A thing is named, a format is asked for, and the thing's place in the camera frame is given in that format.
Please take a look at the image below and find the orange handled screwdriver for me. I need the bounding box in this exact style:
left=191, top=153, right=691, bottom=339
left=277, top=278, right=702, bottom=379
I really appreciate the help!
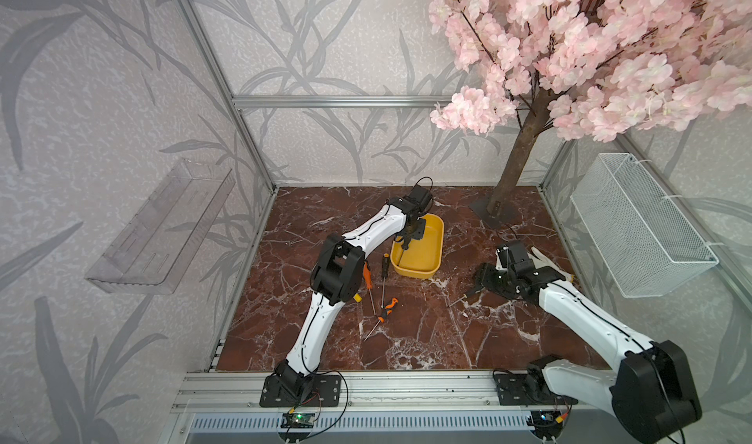
left=363, top=261, right=376, bottom=314

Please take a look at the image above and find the orange black screwdriver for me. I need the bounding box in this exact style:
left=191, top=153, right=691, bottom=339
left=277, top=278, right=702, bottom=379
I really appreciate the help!
left=363, top=297, right=399, bottom=340

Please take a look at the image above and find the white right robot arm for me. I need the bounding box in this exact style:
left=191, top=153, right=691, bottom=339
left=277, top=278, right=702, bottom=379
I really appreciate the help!
left=468, top=240, right=703, bottom=443

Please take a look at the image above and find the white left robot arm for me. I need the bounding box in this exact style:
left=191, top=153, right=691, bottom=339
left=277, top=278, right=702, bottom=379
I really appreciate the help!
left=264, top=185, right=433, bottom=403

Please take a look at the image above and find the yellow plastic storage box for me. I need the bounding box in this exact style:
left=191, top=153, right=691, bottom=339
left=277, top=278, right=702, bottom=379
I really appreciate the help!
left=390, top=214, right=445, bottom=280

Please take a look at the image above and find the white cotton work glove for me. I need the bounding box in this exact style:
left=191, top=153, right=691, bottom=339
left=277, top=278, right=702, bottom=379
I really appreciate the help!
left=495, top=246, right=575, bottom=283

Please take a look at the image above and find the artificial cherry blossom tree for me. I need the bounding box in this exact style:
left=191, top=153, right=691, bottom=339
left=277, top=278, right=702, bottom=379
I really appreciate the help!
left=428, top=0, right=751, bottom=212

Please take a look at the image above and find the left green circuit board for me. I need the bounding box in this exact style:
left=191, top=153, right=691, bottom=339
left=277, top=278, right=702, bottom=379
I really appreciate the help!
left=281, top=412, right=317, bottom=430

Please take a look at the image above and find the dark metal tree base plate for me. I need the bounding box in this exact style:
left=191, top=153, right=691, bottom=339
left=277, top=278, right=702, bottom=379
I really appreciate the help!
left=469, top=197, right=522, bottom=230

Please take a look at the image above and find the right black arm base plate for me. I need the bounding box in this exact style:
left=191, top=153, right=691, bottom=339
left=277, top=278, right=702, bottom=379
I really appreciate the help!
left=492, top=369, right=579, bottom=406

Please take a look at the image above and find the white wire mesh basket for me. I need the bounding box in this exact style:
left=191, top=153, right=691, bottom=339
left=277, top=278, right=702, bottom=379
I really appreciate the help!
left=571, top=152, right=719, bottom=298

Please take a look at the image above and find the right circuit board with wires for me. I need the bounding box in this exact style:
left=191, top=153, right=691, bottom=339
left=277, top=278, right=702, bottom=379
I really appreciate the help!
left=527, top=411, right=569, bottom=434

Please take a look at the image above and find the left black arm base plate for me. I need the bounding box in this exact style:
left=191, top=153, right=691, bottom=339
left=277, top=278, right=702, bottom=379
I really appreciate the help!
left=260, top=374, right=344, bottom=408

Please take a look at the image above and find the clear acrylic wall shelf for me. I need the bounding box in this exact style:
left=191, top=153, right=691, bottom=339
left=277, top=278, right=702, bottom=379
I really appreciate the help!
left=85, top=158, right=236, bottom=295

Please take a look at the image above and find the aluminium front rail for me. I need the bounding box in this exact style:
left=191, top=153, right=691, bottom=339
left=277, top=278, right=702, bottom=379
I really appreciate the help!
left=169, top=370, right=618, bottom=414

